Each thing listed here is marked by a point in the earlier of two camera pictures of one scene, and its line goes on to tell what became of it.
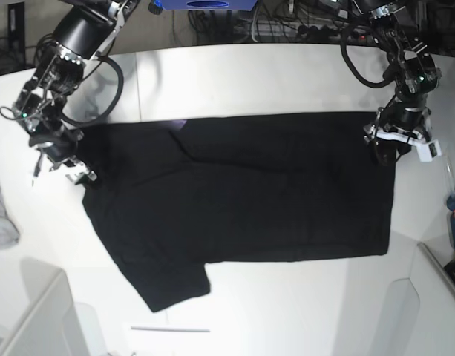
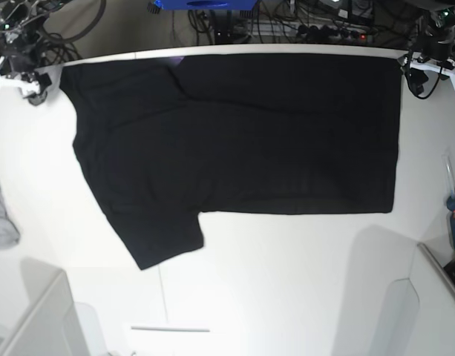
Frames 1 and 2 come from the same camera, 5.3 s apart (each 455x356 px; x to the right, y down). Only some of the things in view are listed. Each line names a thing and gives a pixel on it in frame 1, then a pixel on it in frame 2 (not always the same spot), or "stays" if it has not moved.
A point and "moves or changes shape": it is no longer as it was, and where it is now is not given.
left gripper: [60, 147] to [2, 79]
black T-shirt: [174, 196] moves or changes shape
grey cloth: [3, 233] stays
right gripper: [401, 120] to [421, 82]
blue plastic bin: [205, 4] stays
